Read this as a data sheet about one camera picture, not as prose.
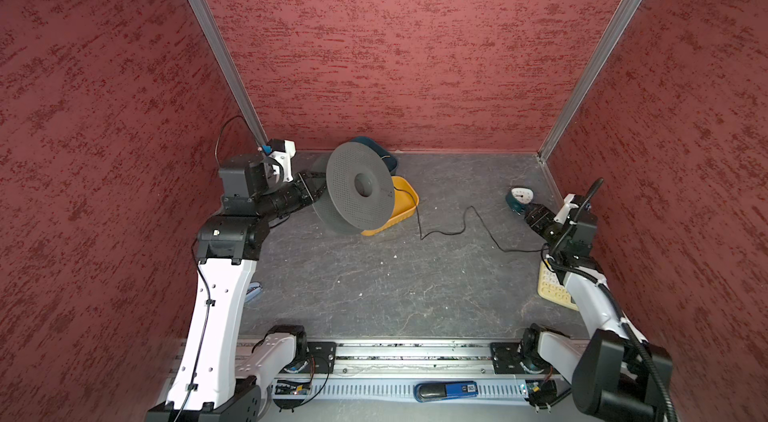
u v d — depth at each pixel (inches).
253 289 32.7
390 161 46.0
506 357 29.1
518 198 40.6
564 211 29.0
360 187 25.8
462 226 39.4
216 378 14.0
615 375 15.9
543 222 29.7
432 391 25.9
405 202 41.9
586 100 39.5
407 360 29.8
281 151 22.0
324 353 29.2
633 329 16.9
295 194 21.3
